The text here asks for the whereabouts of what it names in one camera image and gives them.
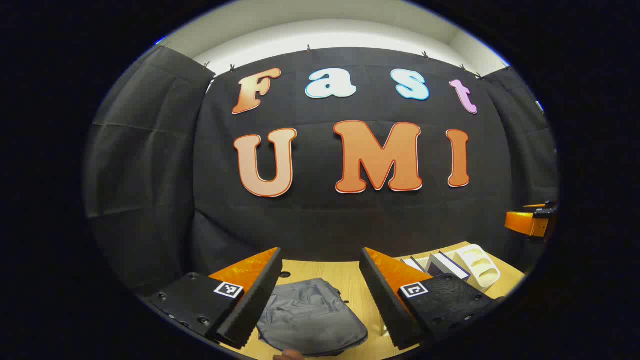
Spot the white bookshelf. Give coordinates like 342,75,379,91
400,243,501,293

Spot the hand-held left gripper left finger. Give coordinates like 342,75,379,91
142,247,283,350

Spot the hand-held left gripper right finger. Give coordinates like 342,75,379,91
359,247,506,351

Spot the black backdrop cloth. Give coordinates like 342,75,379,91
84,46,560,296

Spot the blue spine book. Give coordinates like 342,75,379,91
425,251,471,282

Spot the grey schoolbag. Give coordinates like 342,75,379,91
256,278,369,357

